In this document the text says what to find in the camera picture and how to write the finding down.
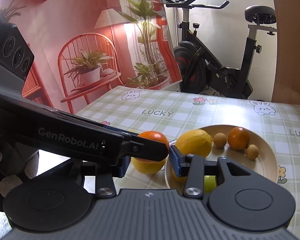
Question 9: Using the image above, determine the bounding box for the green apple fruit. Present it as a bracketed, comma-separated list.
[204, 176, 217, 193]

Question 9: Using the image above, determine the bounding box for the green checkered tablecloth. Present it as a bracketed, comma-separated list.
[78, 86, 300, 238]

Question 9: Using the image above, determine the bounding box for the dark orange fruit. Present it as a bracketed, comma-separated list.
[171, 169, 187, 184]

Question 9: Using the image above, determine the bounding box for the pink room backdrop poster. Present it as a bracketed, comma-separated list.
[0, 0, 181, 113]

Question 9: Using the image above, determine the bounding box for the large yellow lemon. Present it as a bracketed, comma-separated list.
[175, 129, 212, 158]

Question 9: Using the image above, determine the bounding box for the bright orange tangerine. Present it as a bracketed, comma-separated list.
[135, 131, 169, 163]
[228, 127, 250, 151]

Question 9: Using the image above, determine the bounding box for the gloved grey hand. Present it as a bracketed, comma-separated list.
[0, 136, 39, 211]

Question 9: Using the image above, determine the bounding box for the small brown longan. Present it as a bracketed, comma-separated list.
[213, 133, 227, 148]
[244, 144, 259, 160]

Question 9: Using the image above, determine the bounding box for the black exercise bike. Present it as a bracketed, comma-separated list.
[161, 0, 278, 100]

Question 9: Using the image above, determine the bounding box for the wooden board panel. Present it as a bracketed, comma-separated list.
[272, 0, 300, 105]

